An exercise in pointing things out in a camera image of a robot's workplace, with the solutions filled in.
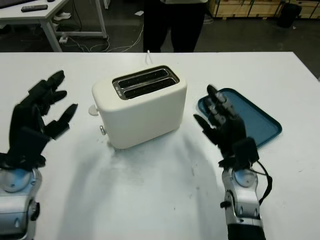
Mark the wooden shipping crate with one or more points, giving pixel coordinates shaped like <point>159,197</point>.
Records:
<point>250,8</point>

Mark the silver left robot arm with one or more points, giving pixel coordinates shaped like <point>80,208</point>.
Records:
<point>17,200</point>

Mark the white power strip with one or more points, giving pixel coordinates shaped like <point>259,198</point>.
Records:
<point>63,39</point>

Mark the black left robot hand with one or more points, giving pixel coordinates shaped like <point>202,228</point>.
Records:
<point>27,112</point>

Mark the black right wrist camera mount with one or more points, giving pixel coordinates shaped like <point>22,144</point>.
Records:
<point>246,152</point>

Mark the black remote control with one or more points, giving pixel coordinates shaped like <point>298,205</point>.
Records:
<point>33,8</point>

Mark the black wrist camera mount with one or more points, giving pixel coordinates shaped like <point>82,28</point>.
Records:
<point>246,152</point>
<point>33,143</point>

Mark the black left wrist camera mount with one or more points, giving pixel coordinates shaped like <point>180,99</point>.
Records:
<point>33,143</point>

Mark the white two-slot toaster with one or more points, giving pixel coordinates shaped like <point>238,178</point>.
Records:
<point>145,120</point>

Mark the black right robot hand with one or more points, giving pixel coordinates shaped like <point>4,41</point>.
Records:
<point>230,130</point>

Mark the white paper sheet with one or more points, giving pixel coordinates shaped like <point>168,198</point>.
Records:
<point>139,13</point>

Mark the person in black trousers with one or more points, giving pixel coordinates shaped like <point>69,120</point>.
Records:
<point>172,25</point>

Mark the white office desk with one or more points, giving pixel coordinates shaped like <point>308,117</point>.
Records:
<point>30,13</point>

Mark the black floor bin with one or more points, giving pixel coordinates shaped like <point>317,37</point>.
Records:
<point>290,15</point>

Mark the white sneaker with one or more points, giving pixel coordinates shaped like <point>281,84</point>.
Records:
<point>209,19</point>
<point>62,17</point>

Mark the blue plastic tray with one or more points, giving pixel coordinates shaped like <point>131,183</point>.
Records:
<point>260,125</point>

